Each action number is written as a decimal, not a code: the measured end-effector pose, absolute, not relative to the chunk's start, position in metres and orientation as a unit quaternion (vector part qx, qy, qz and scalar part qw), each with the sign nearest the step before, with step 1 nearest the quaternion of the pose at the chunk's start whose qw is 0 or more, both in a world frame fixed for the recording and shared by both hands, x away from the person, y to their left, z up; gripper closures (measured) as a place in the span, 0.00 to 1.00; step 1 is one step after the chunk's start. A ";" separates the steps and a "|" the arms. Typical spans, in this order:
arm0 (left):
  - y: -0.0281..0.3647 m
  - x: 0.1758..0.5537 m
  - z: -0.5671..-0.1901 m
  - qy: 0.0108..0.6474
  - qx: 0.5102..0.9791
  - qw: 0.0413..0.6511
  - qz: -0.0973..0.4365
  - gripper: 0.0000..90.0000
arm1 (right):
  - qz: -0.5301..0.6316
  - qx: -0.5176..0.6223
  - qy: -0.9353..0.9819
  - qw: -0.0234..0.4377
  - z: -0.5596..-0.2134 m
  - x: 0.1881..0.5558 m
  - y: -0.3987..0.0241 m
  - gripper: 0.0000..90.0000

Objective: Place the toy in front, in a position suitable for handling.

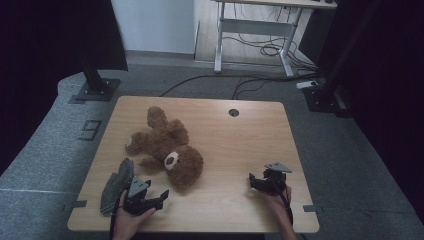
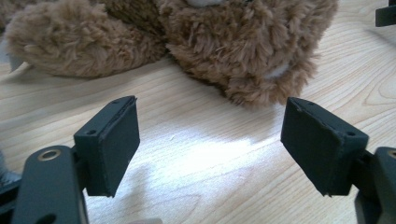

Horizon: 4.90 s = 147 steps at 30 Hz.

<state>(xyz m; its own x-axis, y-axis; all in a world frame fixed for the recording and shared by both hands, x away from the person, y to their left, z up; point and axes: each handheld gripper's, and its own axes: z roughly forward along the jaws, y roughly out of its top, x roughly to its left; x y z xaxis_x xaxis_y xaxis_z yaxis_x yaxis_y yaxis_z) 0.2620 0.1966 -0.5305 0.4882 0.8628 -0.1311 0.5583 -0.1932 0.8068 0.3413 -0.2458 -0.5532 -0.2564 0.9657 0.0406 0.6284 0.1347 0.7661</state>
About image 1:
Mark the white desk frame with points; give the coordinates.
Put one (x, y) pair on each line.
(256, 27)

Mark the brown teddy bear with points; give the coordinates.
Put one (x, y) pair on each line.
(166, 146)

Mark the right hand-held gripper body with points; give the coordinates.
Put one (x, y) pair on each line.
(275, 181)

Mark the person's right hand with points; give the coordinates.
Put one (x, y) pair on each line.
(278, 205)

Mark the white power strip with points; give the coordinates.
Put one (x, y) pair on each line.
(306, 84)

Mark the person's left hand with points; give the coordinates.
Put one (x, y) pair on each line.
(125, 223)

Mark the grey table edge bracket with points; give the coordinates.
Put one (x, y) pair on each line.
(311, 209)
(78, 204)

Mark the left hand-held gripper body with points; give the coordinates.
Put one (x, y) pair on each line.
(137, 200)

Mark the black curtain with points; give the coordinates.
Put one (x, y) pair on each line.
(50, 50)
(393, 83)

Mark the grey striped cloth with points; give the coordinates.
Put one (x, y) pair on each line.
(116, 186)

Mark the black stand with base plate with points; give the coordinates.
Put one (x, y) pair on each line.
(96, 88)

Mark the black metal stand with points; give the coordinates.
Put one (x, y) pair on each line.
(325, 96)

